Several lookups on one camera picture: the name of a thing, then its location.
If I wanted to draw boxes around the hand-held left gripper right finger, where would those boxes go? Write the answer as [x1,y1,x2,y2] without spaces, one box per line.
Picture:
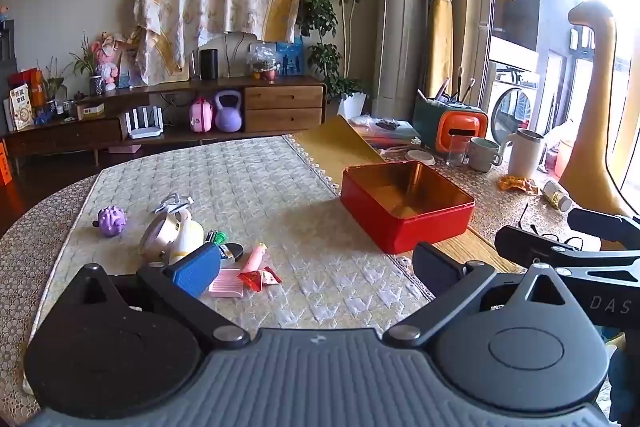
[382,242,591,342]

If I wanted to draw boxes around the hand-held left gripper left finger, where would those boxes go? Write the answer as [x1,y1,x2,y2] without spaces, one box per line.
[75,243,251,350]

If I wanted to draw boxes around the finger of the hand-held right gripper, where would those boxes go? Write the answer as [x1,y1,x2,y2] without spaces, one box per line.
[567,208,640,235]
[495,227,640,269]

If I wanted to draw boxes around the white bottle with yellow cap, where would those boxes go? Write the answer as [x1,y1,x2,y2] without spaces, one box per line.
[169,208,205,266]

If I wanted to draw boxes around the round cream tin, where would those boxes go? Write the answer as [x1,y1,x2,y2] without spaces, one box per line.
[137,212,182,259]

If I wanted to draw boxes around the red tin box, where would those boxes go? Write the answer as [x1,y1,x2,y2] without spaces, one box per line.
[341,161,476,255]

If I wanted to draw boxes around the red snack packet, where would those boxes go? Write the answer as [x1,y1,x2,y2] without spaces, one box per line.
[237,269,265,293]

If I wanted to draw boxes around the pink tube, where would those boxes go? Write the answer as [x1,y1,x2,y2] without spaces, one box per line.
[242,243,269,276]

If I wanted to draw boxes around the white strap goggles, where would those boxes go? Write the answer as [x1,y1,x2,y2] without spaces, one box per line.
[153,194,195,214]

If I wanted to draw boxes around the purple spiky ball toy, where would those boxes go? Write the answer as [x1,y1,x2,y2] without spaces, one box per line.
[95,206,129,238]

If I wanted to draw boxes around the black eyeglasses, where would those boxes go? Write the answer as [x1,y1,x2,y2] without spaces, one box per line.
[517,204,587,253]

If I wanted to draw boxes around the small clear jar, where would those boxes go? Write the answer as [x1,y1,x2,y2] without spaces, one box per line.
[542,179,574,213]

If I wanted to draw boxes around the gold lace tablecloth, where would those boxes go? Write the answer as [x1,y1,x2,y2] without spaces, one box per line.
[385,146,603,258]

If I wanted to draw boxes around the orange snack wrapper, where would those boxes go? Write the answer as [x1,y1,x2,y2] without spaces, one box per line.
[497,175,539,194]

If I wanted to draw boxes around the white pitcher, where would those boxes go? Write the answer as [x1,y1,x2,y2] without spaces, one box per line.
[500,128,546,178]

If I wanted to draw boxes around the grey-green mug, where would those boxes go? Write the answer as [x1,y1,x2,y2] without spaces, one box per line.
[467,137,504,172]

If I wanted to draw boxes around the yellow long-neck dinosaur toy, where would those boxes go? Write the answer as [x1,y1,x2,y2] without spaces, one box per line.
[557,0,637,219]

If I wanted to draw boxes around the clear drinking glass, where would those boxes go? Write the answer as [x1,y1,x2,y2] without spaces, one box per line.
[446,134,471,168]

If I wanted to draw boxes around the stack of books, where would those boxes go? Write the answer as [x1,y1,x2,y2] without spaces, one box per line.
[347,116,421,148]

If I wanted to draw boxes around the green and orange storage box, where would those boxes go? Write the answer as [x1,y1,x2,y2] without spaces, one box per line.
[412,97,489,156]

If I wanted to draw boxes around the white router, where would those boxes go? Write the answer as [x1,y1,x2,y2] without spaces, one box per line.
[122,105,165,140]

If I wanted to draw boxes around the white washing machine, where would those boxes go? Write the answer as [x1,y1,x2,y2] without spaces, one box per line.
[482,44,542,144]

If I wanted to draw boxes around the purple kettlebell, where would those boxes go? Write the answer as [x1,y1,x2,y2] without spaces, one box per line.
[214,90,244,132]

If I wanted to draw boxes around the yellow table runner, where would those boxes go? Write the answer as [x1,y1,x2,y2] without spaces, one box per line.
[292,114,387,204]

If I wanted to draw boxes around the wooden media cabinet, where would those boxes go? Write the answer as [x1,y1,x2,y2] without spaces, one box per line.
[2,76,328,168]

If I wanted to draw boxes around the black speaker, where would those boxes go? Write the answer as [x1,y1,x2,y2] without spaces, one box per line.
[199,49,220,81]

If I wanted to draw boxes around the small potted spider plant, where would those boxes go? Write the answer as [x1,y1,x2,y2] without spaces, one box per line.
[67,34,104,96]

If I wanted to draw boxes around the plastic-wrapped flower ornament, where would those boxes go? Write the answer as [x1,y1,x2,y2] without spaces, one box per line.
[247,43,280,82]

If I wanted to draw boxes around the pink doll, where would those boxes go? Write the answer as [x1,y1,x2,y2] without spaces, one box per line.
[91,32,129,90]

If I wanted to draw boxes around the blue photo card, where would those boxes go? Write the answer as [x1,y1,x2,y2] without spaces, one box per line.
[276,39,305,76]

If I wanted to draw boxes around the cream printed box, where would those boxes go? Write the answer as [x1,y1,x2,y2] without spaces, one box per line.
[9,83,35,131]

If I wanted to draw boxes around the yellow curtain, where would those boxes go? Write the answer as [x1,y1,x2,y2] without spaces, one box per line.
[425,0,462,100]

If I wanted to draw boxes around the white standing air conditioner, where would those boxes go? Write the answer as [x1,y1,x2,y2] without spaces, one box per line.
[375,0,427,114]

